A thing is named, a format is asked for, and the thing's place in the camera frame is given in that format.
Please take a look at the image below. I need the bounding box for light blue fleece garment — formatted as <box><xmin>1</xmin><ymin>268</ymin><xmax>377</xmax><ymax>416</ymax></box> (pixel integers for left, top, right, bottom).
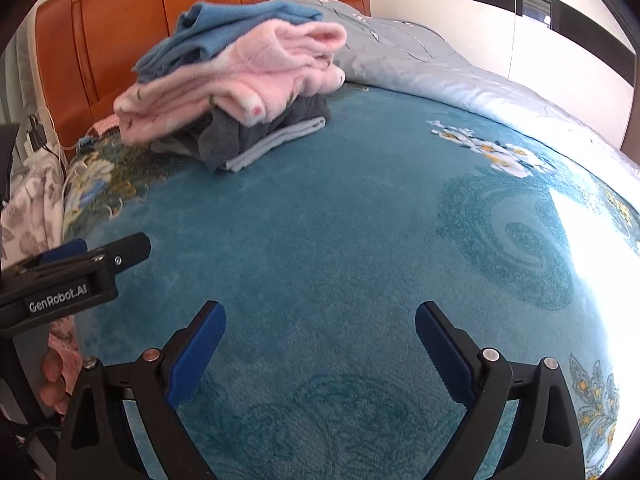
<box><xmin>132</xmin><ymin>0</ymin><xmax>322</xmax><ymax>84</ymax></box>

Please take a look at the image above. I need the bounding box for left hand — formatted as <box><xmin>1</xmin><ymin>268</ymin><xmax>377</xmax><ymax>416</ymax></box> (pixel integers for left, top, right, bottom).
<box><xmin>39</xmin><ymin>348</ymin><xmax>74</xmax><ymax>416</ymax></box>

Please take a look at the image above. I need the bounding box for floral white pillow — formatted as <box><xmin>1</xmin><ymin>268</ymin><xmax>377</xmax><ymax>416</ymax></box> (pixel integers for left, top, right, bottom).
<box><xmin>1</xmin><ymin>150</ymin><xmax>64</xmax><ymax>270</ymax></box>

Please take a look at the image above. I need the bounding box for light grey folded garment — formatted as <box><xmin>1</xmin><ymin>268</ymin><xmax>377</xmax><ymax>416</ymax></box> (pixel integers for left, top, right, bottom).
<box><xmin>220</xmin><ymin>116</ymin><xmax>326</xmax><ymax>174</ymax></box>

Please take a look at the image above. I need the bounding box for dark grey folded garment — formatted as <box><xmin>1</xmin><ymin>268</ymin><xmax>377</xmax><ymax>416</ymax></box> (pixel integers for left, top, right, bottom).
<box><xmin>151</xmin><ymin>96</ymin><xmax>331</xmax><ymax>172</ymax></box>

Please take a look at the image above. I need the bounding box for orange wooden headboard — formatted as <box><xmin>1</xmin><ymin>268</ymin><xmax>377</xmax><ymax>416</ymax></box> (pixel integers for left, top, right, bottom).
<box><xmin>35</xmin><ymin>0</ymin><xmax>370</xmax><ymax>156</ymax></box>

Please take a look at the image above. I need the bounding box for teal floral bed blanket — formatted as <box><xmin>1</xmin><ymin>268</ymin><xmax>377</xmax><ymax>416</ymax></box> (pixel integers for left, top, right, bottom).
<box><xmin>65</xmin><ymin>84</ymin><xmax>639</xmax><ymax>479</ymax></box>

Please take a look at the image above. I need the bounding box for pink fleece garment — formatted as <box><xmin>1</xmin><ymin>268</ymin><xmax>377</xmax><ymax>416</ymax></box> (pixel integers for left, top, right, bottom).
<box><xmin>114</xmin><ymin>18</ymin><xmax>347</xmax><ymax>145</ymax></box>

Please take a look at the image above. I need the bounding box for black charger with cable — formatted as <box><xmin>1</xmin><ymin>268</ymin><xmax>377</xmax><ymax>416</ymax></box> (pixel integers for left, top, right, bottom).
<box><xmin>26</xmin><ymin>114</ymin><xmax>66</xmax><ymax>171</ymax></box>

